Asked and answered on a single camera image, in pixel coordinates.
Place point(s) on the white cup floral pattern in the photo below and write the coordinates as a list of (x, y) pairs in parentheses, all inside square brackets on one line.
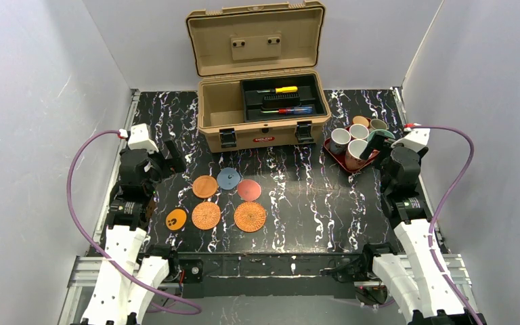
[(354, 149)]

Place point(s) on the small white cup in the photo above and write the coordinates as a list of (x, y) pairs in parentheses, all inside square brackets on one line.
[(359, 131)]

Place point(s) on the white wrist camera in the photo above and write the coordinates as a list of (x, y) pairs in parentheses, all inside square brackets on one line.
[(415, 139), (140, 139)]

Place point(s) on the smooth wooden coaster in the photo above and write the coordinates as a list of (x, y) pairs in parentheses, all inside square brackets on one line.
[(204, 186)]

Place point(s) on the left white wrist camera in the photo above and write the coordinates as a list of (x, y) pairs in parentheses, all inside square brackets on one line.
[(140, 139)]

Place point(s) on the yellow handled screwdriver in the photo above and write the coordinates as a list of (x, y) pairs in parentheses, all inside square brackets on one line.
[(289, 89)]

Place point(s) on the blue round coaster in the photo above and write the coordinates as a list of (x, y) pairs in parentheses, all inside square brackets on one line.
[(228, 178)]

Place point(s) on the black toolbox tray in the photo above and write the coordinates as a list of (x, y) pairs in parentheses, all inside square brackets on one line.
[(309, 94)]

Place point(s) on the red round coaster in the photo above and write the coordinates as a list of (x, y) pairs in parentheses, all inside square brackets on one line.
[(249, 190)]

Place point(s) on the tan plastic toolbox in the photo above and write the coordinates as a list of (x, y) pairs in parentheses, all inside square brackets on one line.
[(253, 42)]

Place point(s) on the red serving tray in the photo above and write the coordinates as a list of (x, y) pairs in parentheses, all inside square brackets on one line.
[(340, 159)]

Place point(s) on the white cup dark outside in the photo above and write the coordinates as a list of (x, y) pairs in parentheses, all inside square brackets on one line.
[(339, 140)]

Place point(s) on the small orange cup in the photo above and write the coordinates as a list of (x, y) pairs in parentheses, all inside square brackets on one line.
[(361, 120)]

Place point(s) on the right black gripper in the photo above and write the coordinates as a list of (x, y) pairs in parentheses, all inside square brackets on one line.
[(380, 149)]

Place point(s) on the woven rattan coaster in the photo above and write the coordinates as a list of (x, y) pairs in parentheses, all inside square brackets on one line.
[(206, 215), (250, 216)]

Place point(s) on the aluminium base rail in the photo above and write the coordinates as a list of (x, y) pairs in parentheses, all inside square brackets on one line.
[(256, 274)]

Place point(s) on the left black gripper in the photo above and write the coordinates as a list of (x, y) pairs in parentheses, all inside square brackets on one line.
[(166, 157)]

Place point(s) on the orange round coaster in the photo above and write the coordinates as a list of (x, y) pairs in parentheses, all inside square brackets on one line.
[(176, 219)]

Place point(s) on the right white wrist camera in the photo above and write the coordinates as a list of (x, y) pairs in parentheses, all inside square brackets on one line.
[(415, 139)]

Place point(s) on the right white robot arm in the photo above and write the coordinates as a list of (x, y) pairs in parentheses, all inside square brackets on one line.
[(425, 294)]

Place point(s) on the teal green bowl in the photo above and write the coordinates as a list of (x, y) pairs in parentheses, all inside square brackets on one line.
[(379, 132)]

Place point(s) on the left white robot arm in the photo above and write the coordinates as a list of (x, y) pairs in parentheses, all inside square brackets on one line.
[(117, 298)]

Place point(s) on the red blue handled screwdriver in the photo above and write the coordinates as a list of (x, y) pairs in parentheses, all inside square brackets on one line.
[(291, 110)]

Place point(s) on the small olive cup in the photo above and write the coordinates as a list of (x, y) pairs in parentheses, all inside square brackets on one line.
[(377, 124)]

